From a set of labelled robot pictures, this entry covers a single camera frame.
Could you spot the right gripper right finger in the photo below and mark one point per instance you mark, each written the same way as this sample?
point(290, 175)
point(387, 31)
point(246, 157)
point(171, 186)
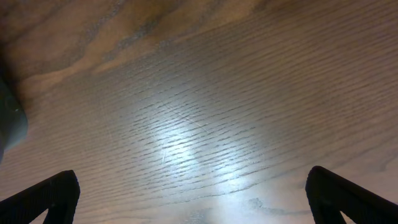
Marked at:
point(331, 196)

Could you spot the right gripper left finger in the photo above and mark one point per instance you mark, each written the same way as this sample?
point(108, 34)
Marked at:
point(58, 196)

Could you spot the grey plastic basket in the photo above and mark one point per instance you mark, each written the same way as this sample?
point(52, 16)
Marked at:
point(14, 123)

